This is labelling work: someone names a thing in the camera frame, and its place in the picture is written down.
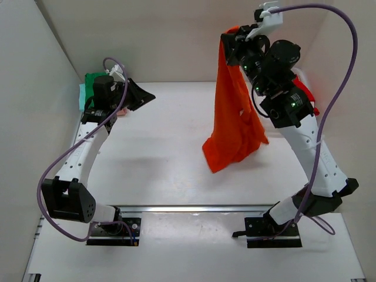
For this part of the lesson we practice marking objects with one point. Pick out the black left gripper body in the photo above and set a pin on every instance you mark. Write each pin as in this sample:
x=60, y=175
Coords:
x=134, y=96

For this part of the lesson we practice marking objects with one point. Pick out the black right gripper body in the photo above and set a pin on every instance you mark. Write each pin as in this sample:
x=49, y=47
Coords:
x=247, y=54

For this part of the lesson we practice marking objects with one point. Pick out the orange t shirt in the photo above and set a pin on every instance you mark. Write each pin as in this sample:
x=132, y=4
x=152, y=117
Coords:
x=237, y=130

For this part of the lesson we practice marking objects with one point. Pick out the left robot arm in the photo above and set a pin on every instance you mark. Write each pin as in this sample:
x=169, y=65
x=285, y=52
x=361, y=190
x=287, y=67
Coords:
x=66, y=195

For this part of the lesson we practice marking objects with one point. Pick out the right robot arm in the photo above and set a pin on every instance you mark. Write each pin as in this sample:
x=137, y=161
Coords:
x=268, y=68

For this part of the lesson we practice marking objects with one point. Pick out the pink folded t shirt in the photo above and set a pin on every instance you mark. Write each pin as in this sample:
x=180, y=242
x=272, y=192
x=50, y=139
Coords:
x=121, y=113

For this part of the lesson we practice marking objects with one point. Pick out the white plastic basket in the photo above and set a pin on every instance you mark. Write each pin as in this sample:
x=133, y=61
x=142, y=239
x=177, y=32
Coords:
x=302, y=77

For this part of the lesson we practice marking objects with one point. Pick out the green folded t shirt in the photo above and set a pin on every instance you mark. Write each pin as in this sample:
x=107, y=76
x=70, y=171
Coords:
x=89, y=81

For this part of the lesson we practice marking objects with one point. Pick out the teal folded t shirt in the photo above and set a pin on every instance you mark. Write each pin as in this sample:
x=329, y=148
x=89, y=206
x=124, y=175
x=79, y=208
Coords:
x=84, y=94

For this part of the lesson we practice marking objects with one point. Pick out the red t shirt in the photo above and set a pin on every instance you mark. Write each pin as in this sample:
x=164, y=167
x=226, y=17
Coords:
x=308, y=94

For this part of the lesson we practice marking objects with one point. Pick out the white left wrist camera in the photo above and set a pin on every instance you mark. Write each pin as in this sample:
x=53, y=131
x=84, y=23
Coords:
x=116, y=73

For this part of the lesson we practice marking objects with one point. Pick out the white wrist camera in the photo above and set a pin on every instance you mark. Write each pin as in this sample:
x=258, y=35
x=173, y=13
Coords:
x=116, y=73
x=269, y=22

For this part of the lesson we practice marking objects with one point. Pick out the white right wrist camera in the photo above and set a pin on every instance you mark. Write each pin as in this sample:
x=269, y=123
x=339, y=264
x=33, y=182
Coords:
x=269, y=22

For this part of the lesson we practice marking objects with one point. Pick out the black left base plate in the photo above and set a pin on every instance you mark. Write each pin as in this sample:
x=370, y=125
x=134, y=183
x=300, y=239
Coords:
x=108, y=236

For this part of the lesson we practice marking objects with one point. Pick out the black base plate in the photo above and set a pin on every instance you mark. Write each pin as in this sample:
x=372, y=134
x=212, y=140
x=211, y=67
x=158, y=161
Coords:
x=262, y=235
x=108, y=236

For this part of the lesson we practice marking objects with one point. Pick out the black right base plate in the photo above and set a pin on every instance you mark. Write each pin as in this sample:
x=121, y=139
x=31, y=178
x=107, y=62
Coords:
x=262, y=235

